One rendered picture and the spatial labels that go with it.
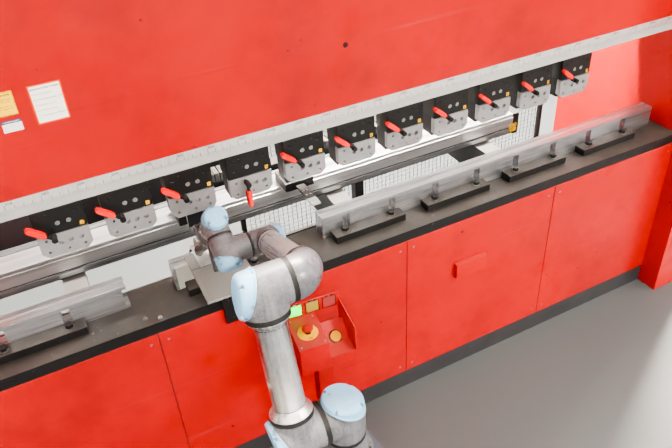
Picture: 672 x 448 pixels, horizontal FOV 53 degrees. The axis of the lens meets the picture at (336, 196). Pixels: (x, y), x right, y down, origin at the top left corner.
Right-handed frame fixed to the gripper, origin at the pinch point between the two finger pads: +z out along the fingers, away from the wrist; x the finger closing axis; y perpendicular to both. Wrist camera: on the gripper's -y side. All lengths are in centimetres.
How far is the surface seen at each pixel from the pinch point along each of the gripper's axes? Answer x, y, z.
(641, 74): -216, 16, 7
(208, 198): -3.9, 14.1, -13.6
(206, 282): 5.0, -10.6, -6.3
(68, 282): 46, 12, 28
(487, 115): -116, 13, -13
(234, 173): -13.8, 18.2, -18.2
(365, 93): -63, 28, -30
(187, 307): 11.9, -14.2, 7.0
